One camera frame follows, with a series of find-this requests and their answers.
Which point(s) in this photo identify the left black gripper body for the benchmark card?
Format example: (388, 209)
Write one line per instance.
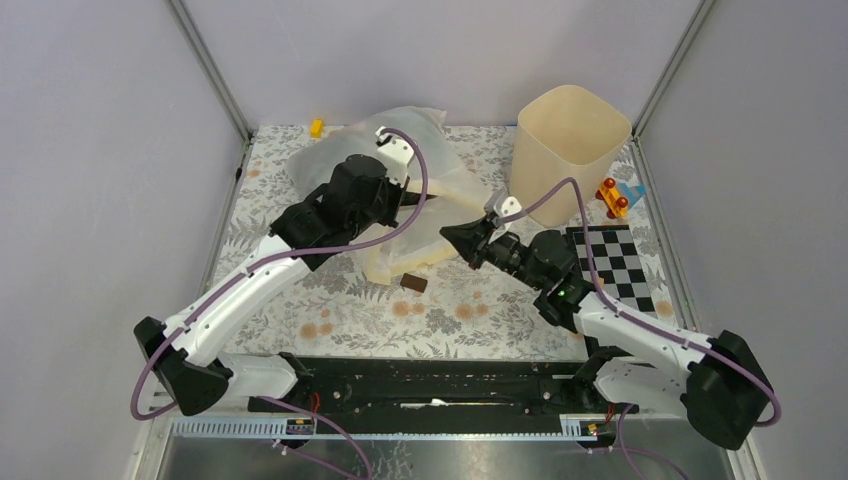
(384, 212)

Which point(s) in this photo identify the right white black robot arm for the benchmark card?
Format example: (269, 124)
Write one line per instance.
(715, 383)

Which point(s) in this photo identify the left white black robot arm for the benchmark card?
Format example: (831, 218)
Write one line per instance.
(185, 352)

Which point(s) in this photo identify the orange red toy car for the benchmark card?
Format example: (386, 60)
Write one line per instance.
(616, 202)

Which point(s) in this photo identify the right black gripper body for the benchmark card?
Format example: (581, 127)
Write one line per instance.
(507, 254)

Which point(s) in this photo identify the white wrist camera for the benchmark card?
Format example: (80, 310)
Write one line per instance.
(395, 154)
(500, 206)

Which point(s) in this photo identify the aluminium frame post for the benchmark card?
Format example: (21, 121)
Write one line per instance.
(695, 25)
(204, 58)

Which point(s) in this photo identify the translucent white plastic bag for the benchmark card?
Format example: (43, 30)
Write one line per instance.
(458, 197)

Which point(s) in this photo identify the beige plastic trash bin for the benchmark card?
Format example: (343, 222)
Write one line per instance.
(566, 132)

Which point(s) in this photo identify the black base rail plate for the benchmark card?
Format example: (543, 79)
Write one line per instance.
(473, 392)

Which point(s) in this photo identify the small yellow block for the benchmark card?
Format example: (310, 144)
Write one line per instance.
(316, 130)

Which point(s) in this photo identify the left aluminium frame post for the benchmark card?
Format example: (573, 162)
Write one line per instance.
(204, 58)

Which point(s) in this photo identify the black white checkerboard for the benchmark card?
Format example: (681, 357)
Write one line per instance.
(617, 264)

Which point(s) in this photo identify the small brown wooden block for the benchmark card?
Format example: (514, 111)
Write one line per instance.
(414, 283)

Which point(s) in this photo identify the blue paper piece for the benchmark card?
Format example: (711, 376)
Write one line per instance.
(633, 193)

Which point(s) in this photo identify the grey slotted cable duct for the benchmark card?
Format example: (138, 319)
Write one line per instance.
(555, 428)

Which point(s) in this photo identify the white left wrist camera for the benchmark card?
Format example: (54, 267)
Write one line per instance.
(395, 154)

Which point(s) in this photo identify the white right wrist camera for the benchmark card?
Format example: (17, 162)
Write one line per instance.
(500, 206)

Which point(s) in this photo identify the right aluminium frame post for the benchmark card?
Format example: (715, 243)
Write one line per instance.
(695, 25)

